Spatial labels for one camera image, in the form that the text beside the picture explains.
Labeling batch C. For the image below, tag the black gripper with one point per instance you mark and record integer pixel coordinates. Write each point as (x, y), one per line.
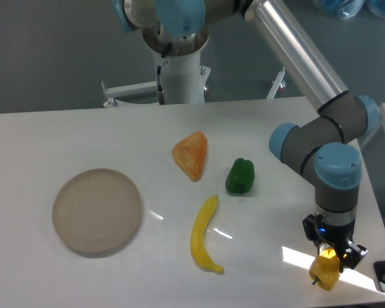
(339, 237)

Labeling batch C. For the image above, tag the yellow toy banana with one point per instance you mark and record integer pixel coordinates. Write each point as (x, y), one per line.
(197, 241)

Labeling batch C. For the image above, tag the beige round plate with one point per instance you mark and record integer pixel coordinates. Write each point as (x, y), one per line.
(97, 212)

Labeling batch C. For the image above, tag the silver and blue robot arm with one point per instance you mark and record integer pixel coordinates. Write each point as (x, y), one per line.
(320, 151)

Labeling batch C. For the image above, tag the blue plastic bag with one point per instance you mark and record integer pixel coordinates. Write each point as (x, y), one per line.
(349, 9)

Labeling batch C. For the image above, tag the yellow toy pepper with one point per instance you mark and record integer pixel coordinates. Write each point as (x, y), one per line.
(324, 270)

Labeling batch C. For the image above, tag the orange toy bread slice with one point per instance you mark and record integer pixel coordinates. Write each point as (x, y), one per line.
(190, 154)

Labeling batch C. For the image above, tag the green toy pepper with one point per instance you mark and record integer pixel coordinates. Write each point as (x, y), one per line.
(241, 177)

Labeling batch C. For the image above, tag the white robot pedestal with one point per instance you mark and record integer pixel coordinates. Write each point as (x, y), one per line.
(178, 80)

